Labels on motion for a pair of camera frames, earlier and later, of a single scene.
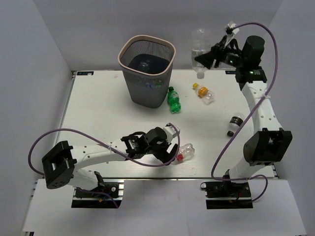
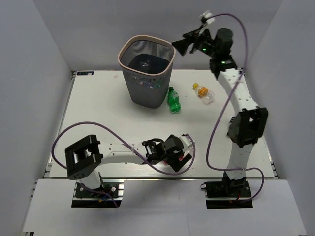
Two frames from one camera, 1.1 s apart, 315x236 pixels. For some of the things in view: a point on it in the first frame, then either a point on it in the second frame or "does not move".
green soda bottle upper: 173,99 does not move
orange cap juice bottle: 207,95 does not move
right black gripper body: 223,54 -> 202,43
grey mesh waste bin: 147,62 does not move
